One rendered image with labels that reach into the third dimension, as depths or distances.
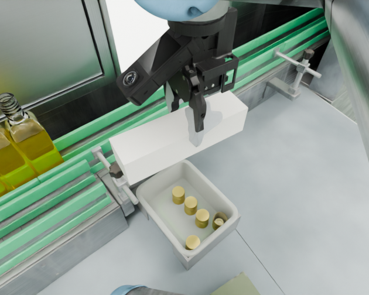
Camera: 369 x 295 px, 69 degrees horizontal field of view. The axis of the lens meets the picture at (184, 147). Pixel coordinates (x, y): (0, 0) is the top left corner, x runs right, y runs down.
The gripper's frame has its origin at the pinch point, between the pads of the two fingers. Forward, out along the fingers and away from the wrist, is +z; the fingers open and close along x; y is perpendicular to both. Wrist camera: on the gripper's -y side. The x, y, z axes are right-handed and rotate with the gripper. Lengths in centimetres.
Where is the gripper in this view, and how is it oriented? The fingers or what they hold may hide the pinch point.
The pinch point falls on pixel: (182, 130)
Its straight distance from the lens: 47.3
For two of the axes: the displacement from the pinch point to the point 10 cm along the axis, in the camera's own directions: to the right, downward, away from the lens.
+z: 0.0, 6.2, 7.8
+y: 8.5, -4.1, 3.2
